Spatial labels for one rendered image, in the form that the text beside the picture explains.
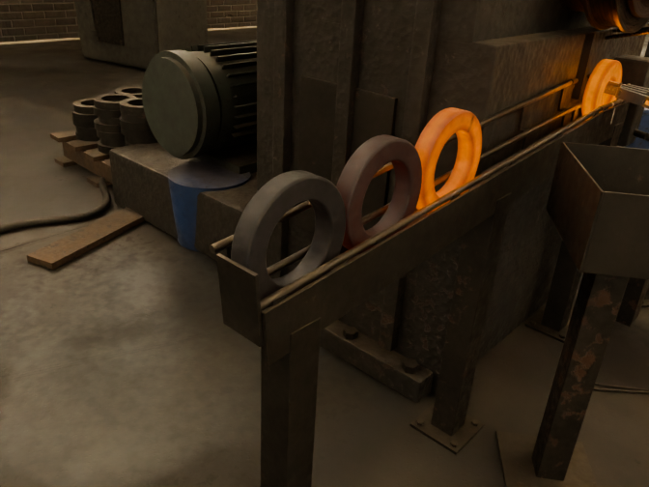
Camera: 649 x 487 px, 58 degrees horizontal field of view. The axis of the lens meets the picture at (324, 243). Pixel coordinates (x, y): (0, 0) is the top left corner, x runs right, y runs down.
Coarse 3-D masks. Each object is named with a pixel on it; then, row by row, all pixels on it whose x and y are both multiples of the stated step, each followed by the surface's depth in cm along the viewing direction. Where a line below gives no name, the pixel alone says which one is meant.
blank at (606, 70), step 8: (600, 64) 144; (608, 64) 143; (616, 64) 145; (592, 72) 143; (600, 72) 142; (608, 72) 143; (616, 72) 147; (592, 80) 143; (600, 80) 142; (608, 80) 145; (616, 80) 149; (592, 88) 143; (600, 88) 142; (584, 96) 144; (592, 96) 143; (600, 96) 144; (608, 96) 151; (584, 104) 145; (592, 104) 144; (600, 104) 146; (584, 112) 147
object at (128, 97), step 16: (112, 96) 271; (128, 96) 270; (80, 112) 276; (96, 112) 262; (112, 112) 259; (128, 112) 242; (144, 112) 241; (80, 128) 279; (96, 128) 265; (112, 128) 262; (128, 128) 245; (144, 128) 245; (64, 144) 294; (80, 144) 277; (96, 144) 280; (112, 144) 266; (128, 144) 250; (64, 160) 292; (80, 160) 285; (96, 160) 264; (96, 176) 276
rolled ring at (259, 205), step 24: (264, 192) 72; (288, 192) 72; (312, 192) 76; (336, 192) 79; (240, 216) 72; (264, 216) 70; (336, 216) 81; (240, 240) 71; (264, 240) 72; (312, 240) 84; (336, 240) 83; (240, 264) 72; (264, 264) 73; (312, 264) 83; (264, 288) 75
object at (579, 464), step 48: (576, 144) 111; (576, 192) 100; (624, 192) 114; (576, 240) 97; (624, 240) 91; (624, 288) 108; (576, 336) 114; (576, 384) 118; (576, 432) 123; (528, 480) 129; (576, 480) 130
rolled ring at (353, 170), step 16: (368, 144) 85; (384, 144) 84; (400, 144) 87; (352, 160) 83; (368, 160) 82; (384, 160) 85; (400, 160) 88; (416, 160) 92; (352, 176) 82; (368, 176) 83; (400, 176) 93; (416, 176) 93; (352, 192) 82; (400, 192) 95; (416, 192) 95; (352, 208) 83; (400, 208) 95; (352, 224) 84; (384, 224) 94; (352, 240) 86
